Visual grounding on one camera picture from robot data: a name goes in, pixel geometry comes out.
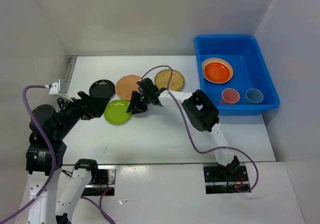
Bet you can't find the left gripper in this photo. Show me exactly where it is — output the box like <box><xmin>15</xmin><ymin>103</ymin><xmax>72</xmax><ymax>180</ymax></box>
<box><xmin>54</xmin><ymin>90</ymin><xmax>111</xmax><ymax>139</ymax></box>

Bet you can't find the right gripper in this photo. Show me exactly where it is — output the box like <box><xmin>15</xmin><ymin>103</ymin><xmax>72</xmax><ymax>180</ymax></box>
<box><xmin>126</xmin><ymin>90</ymin><xmax>151</xmax><ymax>115</ymax></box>

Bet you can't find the black round plate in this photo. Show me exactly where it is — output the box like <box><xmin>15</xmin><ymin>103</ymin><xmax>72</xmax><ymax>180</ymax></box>
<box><xmin>89</xmin><ymin>79</ymin><xmax>116</xmax><ymax>98</ymax></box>

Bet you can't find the green round plate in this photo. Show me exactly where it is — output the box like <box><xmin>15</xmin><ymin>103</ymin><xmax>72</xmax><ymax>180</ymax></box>
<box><xmin>103</xmin><ymin>99</ymin><xmax>132</xmax><ymax>126</ymax></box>

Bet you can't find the light brown woven plate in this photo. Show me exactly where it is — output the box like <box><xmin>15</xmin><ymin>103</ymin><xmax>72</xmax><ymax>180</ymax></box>
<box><xmin>115</xmin><ymin>74</ymin><xmax>141</xmax><ymax>101</ymax></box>

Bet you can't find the orange round plate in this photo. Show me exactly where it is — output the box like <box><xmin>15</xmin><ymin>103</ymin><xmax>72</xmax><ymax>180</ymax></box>
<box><xmin>204</xmin><ymin>62</ymin><xmax>231</xmax><ymax>83</ymax></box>

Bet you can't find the beige round plate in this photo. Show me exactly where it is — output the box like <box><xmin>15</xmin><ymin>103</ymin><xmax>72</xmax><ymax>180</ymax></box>
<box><xmin>201</xmin><ymin>57</ymin><xmax>234</xmax><ymax>84</ymax></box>

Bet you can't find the pink plastic cup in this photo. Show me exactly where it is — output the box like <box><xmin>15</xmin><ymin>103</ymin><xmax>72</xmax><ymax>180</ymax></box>
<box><xmin>220</xmin><ymin>88</ymin><xmax>240</xmax><ymax>105</ymax></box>

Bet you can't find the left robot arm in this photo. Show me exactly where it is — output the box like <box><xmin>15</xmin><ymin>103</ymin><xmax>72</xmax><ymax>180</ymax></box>
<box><xmin>26</xmin><ymin>91</ymin><xmax>110</xmax><ymax>224</ymax></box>

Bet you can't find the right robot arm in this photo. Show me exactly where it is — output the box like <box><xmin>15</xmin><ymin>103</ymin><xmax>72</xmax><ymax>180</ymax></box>
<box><xmin>127</xmin><ymin>77</ymin><xmax>240</xmax><ymax>181</ymax></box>

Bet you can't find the blue plastic bin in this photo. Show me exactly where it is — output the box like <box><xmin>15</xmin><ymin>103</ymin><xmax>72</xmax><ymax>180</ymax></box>
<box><xmin>194</xmin><ymin>34</ymin><xmax>280</xmax><ymax>116</ymax></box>

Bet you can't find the bamboo pattern round plate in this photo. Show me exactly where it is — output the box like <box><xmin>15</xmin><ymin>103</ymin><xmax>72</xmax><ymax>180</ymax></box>
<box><xmin>154</xmin><ymin>69</ymin><xmax>185</xmax><ymax>92</ymax></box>

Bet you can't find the blue plastic cup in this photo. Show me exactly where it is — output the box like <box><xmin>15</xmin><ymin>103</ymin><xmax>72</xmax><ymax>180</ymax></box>
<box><xmin>243</xmin><ymin>88</ymin><xmax>264</xmax><ymax>105</ymax></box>

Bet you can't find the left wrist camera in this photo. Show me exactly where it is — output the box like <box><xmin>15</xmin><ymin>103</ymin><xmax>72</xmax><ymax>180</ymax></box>
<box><xmin>49</xmin><ymin>79</ymin><xmax>69</xmax><ymax>95</ymax></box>

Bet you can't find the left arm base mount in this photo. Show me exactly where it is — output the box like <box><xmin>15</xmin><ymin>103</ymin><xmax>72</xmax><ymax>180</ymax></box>
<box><xmin>82</xmin><ymin>165</ymin><xmax>117</xmax><ymax>197</ymax></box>

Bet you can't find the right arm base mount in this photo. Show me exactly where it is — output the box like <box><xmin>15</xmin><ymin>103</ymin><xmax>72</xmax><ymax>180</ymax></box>
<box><xmin>203</xmin><ymin>165</ymin><xmax>251</xmax><ymax>195</ymax></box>

